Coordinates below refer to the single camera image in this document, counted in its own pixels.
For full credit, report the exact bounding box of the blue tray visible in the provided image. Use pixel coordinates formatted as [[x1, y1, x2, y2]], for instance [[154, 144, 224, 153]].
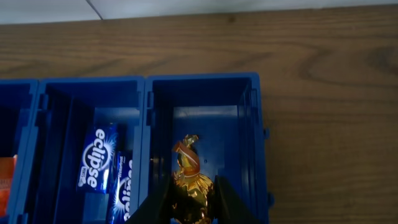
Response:
[[0, 72, 276, 224]]

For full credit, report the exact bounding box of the gold candy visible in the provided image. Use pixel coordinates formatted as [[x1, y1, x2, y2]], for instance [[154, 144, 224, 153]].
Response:
[[172, 134, 216, 224]]

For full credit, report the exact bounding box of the orange candy box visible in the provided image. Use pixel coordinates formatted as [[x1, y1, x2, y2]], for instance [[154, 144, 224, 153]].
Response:
[[0, 154, 18, 218]]

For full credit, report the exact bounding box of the blue candy pack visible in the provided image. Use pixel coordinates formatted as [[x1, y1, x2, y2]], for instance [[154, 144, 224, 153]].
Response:
[[76, 123, 119, 194], [107, 151, 134, 224]]

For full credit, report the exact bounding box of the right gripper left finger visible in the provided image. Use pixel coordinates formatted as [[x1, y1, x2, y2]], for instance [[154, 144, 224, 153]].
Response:
[[126, 175, 174, 224]]

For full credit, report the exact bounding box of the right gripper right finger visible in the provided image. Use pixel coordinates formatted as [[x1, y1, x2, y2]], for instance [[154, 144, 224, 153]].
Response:
[[213, 175, 259, 224]]

